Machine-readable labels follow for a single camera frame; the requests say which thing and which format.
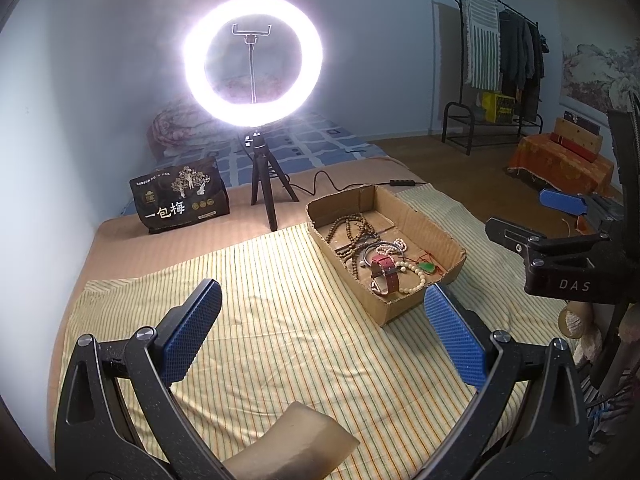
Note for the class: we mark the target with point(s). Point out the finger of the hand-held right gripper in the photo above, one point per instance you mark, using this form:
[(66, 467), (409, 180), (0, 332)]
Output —
[(512, 235), (562, 201)]

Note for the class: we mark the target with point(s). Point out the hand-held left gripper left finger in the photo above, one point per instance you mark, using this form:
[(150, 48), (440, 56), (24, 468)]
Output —
[(190, 330)]

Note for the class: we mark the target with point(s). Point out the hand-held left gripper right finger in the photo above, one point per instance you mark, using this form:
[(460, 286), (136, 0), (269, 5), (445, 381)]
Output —
[(455, 340)]

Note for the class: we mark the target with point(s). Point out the blue metal bangle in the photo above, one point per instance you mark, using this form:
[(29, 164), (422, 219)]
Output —
[(364, 255)]

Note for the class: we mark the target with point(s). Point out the cardboard box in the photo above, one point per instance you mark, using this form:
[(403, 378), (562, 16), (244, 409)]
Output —
[(390, 210)]

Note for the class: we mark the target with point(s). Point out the orange cloth covered table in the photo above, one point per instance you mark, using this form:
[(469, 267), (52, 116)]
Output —
[(550, 170)]

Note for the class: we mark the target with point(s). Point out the red box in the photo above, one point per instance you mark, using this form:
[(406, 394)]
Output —
[(565, 146)]

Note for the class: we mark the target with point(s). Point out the tan box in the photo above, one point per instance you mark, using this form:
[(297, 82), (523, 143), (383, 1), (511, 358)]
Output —
[(575, 141)]

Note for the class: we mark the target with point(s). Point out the beige tape roll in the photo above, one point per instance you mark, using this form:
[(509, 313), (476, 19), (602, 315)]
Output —
[(565, 322)]

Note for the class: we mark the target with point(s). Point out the dark ornate box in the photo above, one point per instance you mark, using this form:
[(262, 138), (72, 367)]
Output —
[(582, 121)]

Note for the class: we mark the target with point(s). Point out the yellow striped sheet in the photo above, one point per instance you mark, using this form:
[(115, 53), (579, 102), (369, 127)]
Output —
[(280, 285)]

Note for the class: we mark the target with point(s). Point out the yellow crate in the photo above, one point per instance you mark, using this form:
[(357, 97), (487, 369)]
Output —
[(499, 106)]

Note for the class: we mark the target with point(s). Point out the black printed bag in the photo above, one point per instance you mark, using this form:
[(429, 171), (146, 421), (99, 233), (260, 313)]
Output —
[(175, 205)]

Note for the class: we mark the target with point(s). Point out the striped dark clothing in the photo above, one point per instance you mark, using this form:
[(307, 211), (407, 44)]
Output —
[(612, 420)]

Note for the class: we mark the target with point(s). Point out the dark hanging clothes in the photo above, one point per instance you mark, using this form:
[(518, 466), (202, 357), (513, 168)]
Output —
[(520, 55)]

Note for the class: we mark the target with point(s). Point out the beige curved sheet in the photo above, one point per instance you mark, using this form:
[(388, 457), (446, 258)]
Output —
[(300, 435)]

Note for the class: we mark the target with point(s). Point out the black metal clothes rack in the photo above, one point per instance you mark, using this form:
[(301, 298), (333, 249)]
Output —
[(457, 60)]

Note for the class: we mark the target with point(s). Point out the grey leaning board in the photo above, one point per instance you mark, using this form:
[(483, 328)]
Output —
[(445, 60)]

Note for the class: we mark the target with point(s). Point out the green striped towel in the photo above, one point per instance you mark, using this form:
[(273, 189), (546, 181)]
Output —
[(480, 35)]

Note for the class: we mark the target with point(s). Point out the blue patterned blanket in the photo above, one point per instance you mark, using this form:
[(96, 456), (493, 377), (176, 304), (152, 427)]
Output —
[(310, 145)]

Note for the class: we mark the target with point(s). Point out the metal phone holder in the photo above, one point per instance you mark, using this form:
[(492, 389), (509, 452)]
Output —
[(250, 40)]

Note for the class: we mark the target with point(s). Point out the landscape wall painting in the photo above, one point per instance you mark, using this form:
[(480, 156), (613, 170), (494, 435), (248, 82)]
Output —
[(595, 75)]

